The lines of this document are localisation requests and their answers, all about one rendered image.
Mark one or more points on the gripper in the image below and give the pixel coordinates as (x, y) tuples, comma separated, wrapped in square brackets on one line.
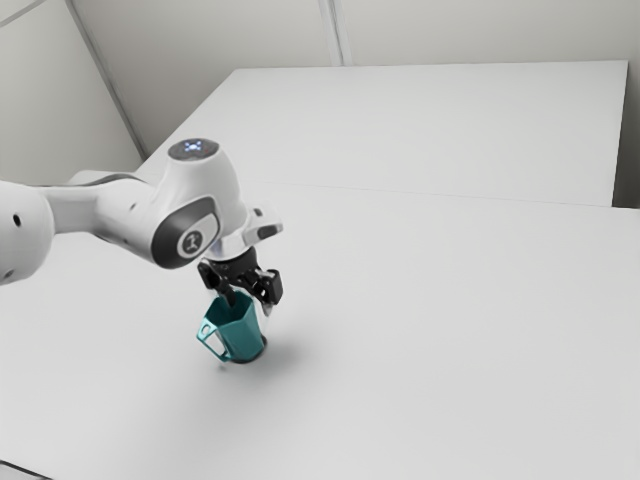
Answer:
[(235, 270)]

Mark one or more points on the teal faceted mug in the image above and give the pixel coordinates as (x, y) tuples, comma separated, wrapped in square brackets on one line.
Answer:
[(237, 327)]

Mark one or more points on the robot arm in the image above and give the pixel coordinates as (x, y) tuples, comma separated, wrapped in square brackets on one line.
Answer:
[(125, 210)]

